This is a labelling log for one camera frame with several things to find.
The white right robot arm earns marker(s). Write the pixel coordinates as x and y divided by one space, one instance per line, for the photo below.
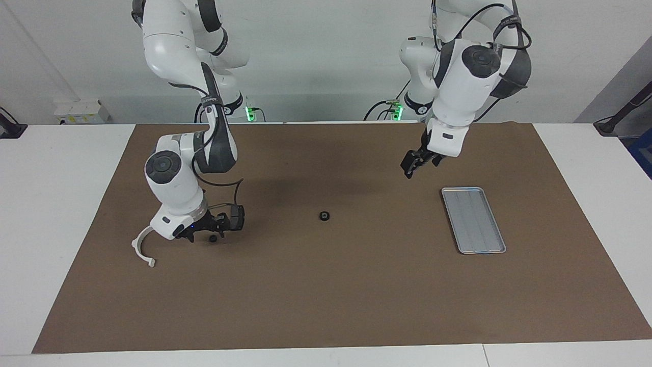
173 188

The white power strip box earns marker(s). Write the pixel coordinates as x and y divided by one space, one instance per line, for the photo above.
81 112

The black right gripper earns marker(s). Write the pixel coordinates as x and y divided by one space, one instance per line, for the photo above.
196 229

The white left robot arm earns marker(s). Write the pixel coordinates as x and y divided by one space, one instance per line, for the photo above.
468 86

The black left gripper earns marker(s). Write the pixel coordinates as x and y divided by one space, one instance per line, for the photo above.
425 150

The brown table mat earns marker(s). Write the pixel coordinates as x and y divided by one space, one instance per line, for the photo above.
331 285

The short dark grey brake pad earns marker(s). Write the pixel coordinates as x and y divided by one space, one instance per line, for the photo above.
239 216

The silver metal tray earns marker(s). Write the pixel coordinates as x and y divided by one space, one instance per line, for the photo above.
473 221

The black desk clamp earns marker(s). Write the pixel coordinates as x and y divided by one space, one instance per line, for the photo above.
12 131

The blue box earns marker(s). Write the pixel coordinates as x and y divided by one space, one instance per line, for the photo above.
644 153

